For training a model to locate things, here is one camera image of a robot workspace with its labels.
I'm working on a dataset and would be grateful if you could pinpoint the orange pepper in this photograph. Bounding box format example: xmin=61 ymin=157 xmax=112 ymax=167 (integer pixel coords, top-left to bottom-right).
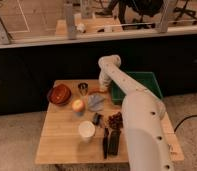
xmin=89 ymin=87 xmax=108 ymax=95

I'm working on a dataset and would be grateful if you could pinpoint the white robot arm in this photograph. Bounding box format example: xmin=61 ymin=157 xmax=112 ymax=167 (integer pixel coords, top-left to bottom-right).
xmin=98 ymin=55 xmax=175 ymax=171

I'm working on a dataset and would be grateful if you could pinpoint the small metal cup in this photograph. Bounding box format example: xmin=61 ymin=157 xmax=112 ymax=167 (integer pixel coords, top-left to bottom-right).
xmin=78 ymin=82 xmax=88 ymax=96

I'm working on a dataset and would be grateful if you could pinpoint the light blue cloth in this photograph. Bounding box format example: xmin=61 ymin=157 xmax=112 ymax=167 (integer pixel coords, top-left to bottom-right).
xmin=88 ymin=94 xmax=105 ymax=112

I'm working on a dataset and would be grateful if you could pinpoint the red yellow apple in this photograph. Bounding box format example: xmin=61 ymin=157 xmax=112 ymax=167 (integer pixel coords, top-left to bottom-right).
xmin=72 ymin=99 xmax=85 ymax=113

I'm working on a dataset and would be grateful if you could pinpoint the small black clip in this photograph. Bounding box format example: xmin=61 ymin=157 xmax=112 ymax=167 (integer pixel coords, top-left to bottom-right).
xmin=92 ymin=113 xmax=103 ymax=127

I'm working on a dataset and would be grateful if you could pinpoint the bunch of dark grapes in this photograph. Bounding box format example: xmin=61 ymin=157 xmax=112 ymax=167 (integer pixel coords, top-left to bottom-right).
xmin=108 ymin=112 xmax=123 ymax=129

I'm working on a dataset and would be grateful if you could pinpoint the red-brown bowl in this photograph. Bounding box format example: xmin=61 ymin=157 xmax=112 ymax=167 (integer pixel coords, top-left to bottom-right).
xmin=47 ymin=84 xmax=71 ymax=105

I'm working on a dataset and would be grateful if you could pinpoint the wooden table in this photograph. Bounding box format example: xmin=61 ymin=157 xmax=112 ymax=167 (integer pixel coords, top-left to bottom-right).
xmin=34 ymin=78 xmax=185 ymax=166

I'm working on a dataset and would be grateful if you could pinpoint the white paper cup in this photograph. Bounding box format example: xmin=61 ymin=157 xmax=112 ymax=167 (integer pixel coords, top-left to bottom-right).
xmin=78 ymin=121 xmax=96 ymax=142

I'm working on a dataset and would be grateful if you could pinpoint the green plastic tray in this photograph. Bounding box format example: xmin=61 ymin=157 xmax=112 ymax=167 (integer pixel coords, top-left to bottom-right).
xmin=110 ymin=71 xmax=163 ymax=105

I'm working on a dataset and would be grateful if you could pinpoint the black rectangular remote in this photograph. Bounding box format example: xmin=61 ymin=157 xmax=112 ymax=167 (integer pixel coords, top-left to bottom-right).
xmin=108 ymin=130 xmax=121 ymax=155

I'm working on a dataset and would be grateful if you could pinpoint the black knife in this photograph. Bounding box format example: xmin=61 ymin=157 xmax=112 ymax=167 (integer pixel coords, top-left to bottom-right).
xmin=103 ymin=127 xmax=109 ymax=159

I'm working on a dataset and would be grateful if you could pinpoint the black office chair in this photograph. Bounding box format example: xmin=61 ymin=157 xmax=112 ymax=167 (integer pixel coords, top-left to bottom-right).
xmin=173 ymin=0 xmax=197 ymax=25

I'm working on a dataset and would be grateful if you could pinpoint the black cable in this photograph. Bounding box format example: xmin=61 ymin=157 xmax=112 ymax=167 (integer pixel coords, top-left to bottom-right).
xmin=173 ymin=114 xmax=197 ymax=133

